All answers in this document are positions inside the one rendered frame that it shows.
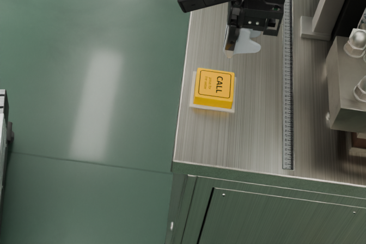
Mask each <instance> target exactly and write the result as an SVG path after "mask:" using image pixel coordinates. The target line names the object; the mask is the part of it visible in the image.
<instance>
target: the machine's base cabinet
mask: <svg viewBox="0 0 366 244"><path fill-rule="evenodd" d="M165 244H366V199H365V198H357V197H349V196H341V195H337V194H329V193H321V192H313V191H305V190H297V189H292V188H284V187H276V186H269V185H261V184H253V183H248V182H240V181H232V180H224V179H216V178H208V177H203V176H195V175H187V174H180V173H173V181H172V190H171V195H170V204H169V213H168V222H167V231H166V240H165Z"/></svg>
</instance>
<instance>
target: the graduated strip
mask: <svg viewBox="0 0 366 244"><path fill-rule="evenodd" d="M282 169H284V170H292V171H295V147H294V41H293V0H285V3H284V15H283V30H282Z"/></svg>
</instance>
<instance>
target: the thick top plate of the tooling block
mask: <svg viewBox="0 0 366 244"><path fill-rule="evenodd" d="M348 40H349V38H348V37H344V36H336V37H335V40H334V42H333V44H332V47H331V49H330V51H329V54H328V56H327V74H328V96H329V107H330V128H331V129H334V130H342V131H350V132H358V133H365V134H366V103H362V102H359V101H358V100H356V99H355V97H354V96H353V93H352V92H353V89H354V87H355V86H357V85H358V84H359V82H360V80H362V78H363V77H364V76H366V48H365V53H364V56H363V57H361V58H351V57H349V56H348V55H347V54H346V53H345V52H344V45H345V44H346V43H347V42H348Z"/></svg>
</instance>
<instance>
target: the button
mask: <svg viewBox="0 0 366 244"><path fill-rule="evenodd" d="M234 77H235V74H234V73H233V72H226V71H219V70H211V69H203V68H198V69H197V73H196V82H195V88H194V98H193V103H194V104H196V105H204V106H212V107H220V108H227V109H231V107H232V104H233V95H234Z"/></svg>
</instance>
